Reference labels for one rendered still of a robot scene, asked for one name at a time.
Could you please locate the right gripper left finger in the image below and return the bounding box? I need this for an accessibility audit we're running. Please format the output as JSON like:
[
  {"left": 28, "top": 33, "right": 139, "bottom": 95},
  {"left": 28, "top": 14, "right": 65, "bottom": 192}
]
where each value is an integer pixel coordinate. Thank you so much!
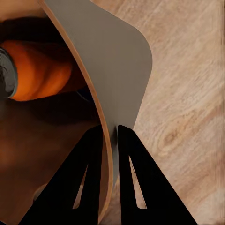
[{"left": 19, "top": 125, "right": 103, "bottom": 225}]

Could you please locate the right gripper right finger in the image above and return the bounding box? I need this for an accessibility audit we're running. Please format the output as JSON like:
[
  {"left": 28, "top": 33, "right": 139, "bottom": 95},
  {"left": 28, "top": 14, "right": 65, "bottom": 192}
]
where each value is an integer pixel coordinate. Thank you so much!
[{"left": 118, "top": 125, "right": 198, "bottom": 225}]

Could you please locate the trash can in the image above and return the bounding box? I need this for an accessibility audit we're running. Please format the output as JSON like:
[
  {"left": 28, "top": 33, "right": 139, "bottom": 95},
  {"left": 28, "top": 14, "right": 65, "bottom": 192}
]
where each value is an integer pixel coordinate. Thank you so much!
[{"left": 0, "top": 0, "right": 152, "bottom": 225}]

